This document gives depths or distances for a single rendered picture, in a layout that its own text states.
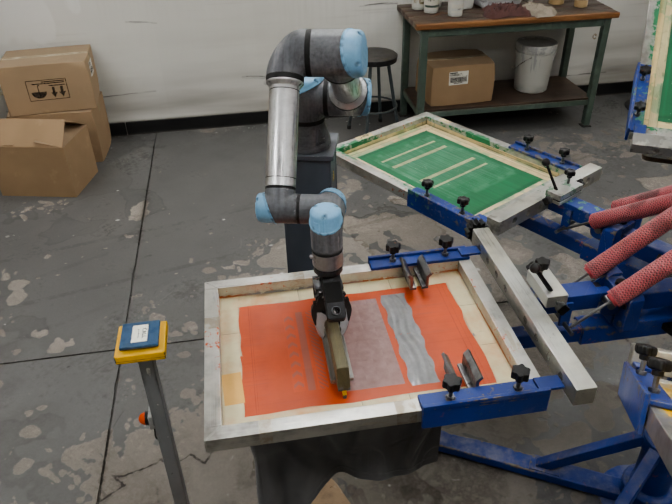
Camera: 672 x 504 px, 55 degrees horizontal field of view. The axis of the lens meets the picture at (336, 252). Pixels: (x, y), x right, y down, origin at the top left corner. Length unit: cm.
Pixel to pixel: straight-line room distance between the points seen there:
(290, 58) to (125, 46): 372
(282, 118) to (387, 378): 69
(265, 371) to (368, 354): 27
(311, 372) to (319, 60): 77
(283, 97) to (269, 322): 60
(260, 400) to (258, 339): 22
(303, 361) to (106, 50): 399
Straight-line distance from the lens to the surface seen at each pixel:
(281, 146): 161
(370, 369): 165
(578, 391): 156
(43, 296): 381
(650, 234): 191
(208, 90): 537
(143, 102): 544
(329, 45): 164
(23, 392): 326
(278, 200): 159
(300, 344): 172
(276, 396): 160
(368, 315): 181
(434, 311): 183
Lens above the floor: 210
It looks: 34 degrees down
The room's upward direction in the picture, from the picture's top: 1 degrees counter-clockwise
